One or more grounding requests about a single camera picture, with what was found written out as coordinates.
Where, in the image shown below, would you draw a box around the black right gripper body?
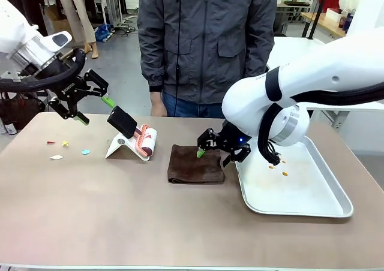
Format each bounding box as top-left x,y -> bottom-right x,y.
217,120 -> 256,150

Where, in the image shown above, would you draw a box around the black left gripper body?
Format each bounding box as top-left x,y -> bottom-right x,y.
47,75 -> 91,110

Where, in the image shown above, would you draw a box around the brown cloth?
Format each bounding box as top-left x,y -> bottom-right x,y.
167,144 -> 226,185

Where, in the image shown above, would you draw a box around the pink lint roller black handle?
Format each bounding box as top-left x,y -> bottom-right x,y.
106,105 -> 159,159

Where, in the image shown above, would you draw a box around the person's left forearm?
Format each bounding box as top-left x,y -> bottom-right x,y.
244,40 -> 275,79

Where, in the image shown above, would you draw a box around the person's right forearm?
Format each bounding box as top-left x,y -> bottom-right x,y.
139,43 -> 169,92

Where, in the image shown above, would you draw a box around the person's right hand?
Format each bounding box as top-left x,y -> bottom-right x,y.
149,90 -> 168,118

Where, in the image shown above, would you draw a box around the blue jeans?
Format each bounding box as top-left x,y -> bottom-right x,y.
161,91 -> 226,119

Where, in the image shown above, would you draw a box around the dark brown handbag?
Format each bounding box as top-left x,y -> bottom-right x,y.
0,91 -> 46,131

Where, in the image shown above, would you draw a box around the blue plastic bag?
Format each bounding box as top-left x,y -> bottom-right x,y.
95,23 -> 113,43

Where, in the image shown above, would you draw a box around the grey metal stool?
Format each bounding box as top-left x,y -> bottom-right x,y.
0,70 -> 23,83

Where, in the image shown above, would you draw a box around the white folded stand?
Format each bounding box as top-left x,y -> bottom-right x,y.
104,132 -> 151,162

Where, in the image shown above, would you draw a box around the silver metal tray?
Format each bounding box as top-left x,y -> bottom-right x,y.
234,135 -> 355,219

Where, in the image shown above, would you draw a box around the bystander in beige trousers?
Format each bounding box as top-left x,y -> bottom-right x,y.
58,0 -> 100,59

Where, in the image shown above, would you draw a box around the bystander in dark clothes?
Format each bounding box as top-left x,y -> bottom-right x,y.
5,0 -> 49,37

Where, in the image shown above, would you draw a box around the person in grey jacket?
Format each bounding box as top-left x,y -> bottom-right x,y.
137,0 -> 278,106

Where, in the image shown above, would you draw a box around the wooden top side table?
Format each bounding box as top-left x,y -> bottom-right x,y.
300,11 -> 349,40

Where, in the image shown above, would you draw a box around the black stand pole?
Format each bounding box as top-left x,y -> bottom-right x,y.
302,0 -> 324,40

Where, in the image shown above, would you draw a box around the white box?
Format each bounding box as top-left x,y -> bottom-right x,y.
326,7 -> 343,22

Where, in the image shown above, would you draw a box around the blue bottle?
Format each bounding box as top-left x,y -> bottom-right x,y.
346,9 -> 356,32

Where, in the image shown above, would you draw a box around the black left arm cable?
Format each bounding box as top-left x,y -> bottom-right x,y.
0,48 -> 88,92

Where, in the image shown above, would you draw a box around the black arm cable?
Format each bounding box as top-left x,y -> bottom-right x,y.
257,83 -> 384,167
0,48 -> 88,92

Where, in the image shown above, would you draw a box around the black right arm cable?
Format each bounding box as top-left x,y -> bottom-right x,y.
257,83 -> 384,167

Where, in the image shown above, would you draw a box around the floor cables and power strip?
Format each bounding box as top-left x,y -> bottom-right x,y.
115,14 -> 139,37

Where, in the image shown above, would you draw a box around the thin black hanging wire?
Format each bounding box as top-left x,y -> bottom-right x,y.
173,0 -> 184,118

